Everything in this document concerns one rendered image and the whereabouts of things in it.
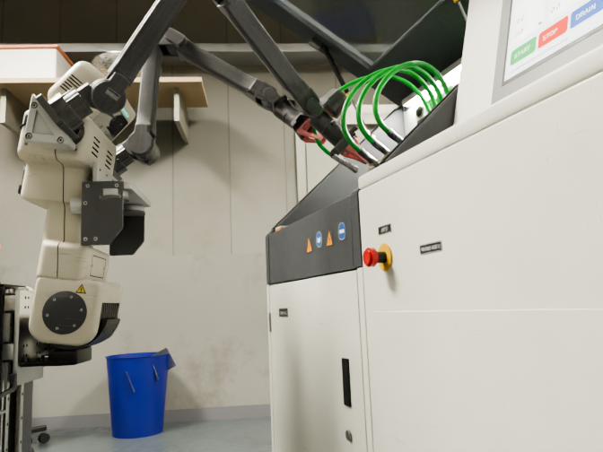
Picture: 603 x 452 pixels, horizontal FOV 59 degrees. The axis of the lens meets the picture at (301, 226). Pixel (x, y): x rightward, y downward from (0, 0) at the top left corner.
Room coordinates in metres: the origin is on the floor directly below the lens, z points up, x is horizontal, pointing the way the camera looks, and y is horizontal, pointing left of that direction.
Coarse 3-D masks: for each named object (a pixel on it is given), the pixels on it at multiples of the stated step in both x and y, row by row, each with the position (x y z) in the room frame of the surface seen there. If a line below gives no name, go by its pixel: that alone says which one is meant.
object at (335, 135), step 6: (336, 126) 1.46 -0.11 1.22; (354, 126) 1.46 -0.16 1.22; (324, 132) 1.46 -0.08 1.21; (330, 132) 1.46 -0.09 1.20; (336, 132) 1.45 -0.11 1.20; (342, 132) 1.46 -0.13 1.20; (348, 132) 1.45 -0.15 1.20; (354, 132) 1.50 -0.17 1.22; (330, 138) 1.47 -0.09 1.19; (336, 138) 1.46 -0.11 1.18; (342, 138) 1.45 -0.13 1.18; (336, 144) 1.45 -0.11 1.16; (330, 156) 1.50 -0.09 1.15
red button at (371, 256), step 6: (384, 246) 0.99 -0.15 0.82; (366, 252) 0.98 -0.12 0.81; (372, 252) 0.97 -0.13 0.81; (378, 252) 0.98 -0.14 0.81; (384, 252) 0.99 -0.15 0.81; (390, 252) 0.97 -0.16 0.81; (366, 258) 0.98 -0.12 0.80; (372, 258) 0.97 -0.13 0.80; (378, 258) 0.97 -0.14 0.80; (384, 258) 0.98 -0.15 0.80; (390, 258) 0.97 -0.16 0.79; (366, 264) 0.98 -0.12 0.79; (372, 264) 0.97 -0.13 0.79; (384, 264) 0.99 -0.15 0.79; (390, 264) 0.97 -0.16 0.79; (384, 270) 0.99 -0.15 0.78
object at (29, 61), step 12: (0, 48) 3.07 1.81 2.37; (12, 48) 3.07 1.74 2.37; (24, 48) 3.08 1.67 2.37; (36, 48) 3.08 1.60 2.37; (48, 48) 3.08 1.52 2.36; (60, 48) 3.11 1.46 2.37; (0, 60) 3.06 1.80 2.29; (12, 60) 3.06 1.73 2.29; (24, 60) 3.07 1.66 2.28; (36, 60) 3.07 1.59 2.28; (48, 60) 3.08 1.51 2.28; (60, 60) 3.14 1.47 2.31; (0, 72) 3.06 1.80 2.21; (12, 72) 3.06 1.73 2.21; (24, 72) 3.07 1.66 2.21; (36, 72) 3.07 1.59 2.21; (48, 72) 3.08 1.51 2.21; (60, 72) 3.14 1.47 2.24
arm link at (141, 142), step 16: (160, 48) 1.65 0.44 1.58; (176, 48) 1.66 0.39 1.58; (144, 64) 1.63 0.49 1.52; (160, 64) 1.66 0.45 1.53; (144, 80) 1.63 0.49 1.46; (144, 96) 1.62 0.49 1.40; (144, 112) 1.62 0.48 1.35; (144, 128) 1.59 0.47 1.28; (128, 144) 1.58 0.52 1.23; (144, 144) 1.58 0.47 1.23
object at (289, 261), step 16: (336, 208) 1.19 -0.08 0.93; (304, 224) 1.39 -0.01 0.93; (320, 224) 1.28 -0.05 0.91; (336, 224) 1.19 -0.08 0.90; (272, 240) 1.67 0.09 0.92; (288, 240) 1.52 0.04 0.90; (304, 240) 1.39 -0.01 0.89; (336, 240) 1.20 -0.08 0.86; (352, 240) 1.13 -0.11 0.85; (272, 256) 1.67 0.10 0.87; (288, 256) 1.52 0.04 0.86; (304, 256) 1.40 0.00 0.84; (320, 256) 1.29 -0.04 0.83; (336, 256) 1.20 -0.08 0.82; (352, 256) 1.13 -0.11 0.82; (272, 272) 1.68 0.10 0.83; (288, 272) 1.53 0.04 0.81; (304, 272) 1.40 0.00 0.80; (320, 272) 1.30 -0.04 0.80; (336, 272) 1.22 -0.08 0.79
